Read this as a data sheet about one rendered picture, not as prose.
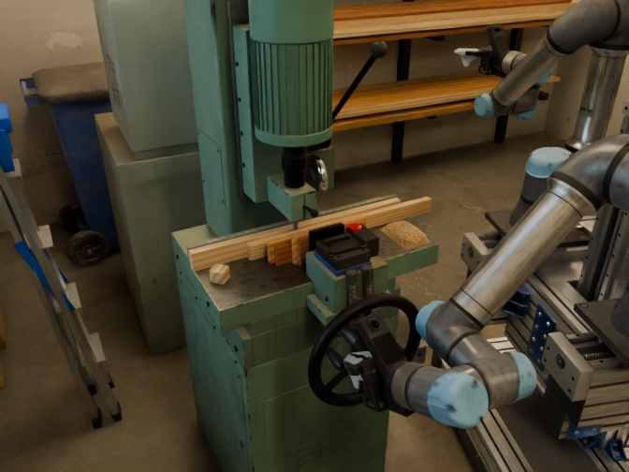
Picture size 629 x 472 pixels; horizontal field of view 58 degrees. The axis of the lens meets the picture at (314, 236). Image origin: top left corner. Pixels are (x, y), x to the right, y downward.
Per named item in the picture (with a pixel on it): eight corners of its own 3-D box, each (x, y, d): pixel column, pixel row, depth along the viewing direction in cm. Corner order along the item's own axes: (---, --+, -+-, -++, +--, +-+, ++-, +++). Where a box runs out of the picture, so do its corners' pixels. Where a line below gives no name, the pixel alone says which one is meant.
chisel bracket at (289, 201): (291, 228, 136) (290, 196, 131) (267, 205, 146) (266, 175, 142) (318, 221, 139) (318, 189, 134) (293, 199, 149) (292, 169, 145)
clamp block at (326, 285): (332, 315, 125) (332, 281, 120) (303, 285, 135) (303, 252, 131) (387, 296, 131) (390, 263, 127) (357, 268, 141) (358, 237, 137)
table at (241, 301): (236, 360, 117) (234, 336, 114) (190, 286, 140) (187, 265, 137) (462, 280, 142) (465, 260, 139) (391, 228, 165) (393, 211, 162)
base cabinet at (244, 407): (257, 553, 167) (242, 373, 132) (196, 420, 211) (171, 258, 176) (384, 490, 186) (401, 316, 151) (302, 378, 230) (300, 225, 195)
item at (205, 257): (193, 272, 135) (191, 254, 132) (190, 268, 136) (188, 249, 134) (399, 215, 160) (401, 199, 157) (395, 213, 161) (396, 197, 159)
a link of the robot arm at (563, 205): (587, 103, 96) (397, 319, 100) (644, 123, 87) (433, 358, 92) (609, 142, 103) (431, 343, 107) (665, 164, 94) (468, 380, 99)
